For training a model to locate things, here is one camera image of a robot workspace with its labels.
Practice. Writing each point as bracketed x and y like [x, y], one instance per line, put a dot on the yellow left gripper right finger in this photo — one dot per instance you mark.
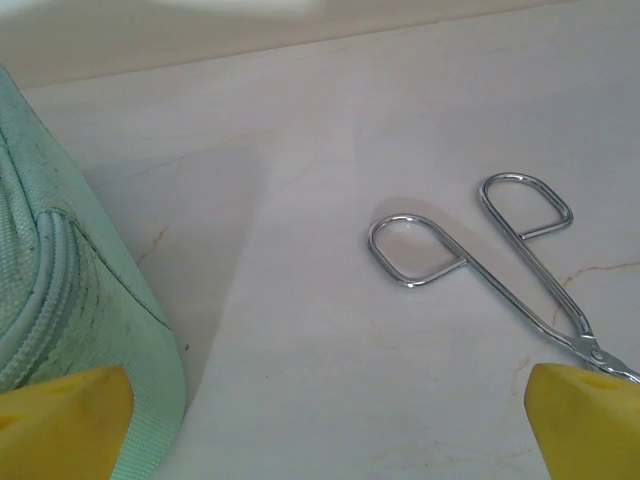
[590, 430]

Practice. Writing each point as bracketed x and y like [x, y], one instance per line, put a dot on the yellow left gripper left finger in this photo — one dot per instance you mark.
[60, 430]

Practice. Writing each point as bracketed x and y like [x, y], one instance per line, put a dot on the metal scissor tongs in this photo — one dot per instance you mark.
[589, 346]

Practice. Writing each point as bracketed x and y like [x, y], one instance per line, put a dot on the mint green medicine bag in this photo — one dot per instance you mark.
[60, 280]

